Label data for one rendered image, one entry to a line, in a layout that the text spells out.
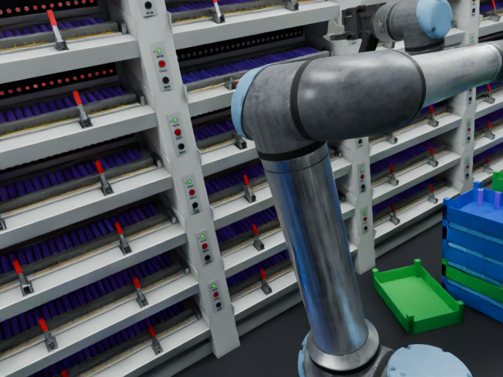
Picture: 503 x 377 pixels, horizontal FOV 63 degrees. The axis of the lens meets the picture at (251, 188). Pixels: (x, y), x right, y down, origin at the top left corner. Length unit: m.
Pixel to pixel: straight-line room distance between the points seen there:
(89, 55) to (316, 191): 0.69
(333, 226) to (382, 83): 0.26
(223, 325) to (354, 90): 1.11
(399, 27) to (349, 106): 0.58
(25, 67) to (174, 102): 0.36
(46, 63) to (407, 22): 0.85
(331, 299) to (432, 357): 0.23
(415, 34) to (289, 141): 0.56
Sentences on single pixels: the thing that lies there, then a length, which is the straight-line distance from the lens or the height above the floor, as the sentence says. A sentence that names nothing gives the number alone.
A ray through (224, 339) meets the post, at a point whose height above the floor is 0.06.
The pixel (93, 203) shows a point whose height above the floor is 0.69.
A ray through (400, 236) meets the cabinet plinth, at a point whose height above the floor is 0.04.
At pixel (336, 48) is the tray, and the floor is 0.93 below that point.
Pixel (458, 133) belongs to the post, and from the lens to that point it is 2.17.
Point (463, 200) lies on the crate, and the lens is 1.68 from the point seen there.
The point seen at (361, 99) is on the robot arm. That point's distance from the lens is 0.55.
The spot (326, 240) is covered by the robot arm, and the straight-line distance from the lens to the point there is 0.71.
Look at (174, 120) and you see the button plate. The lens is 1.18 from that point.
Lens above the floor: 1.07
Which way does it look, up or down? 22 degrees down
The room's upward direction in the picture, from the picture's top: 10 degrees counter-clockwise
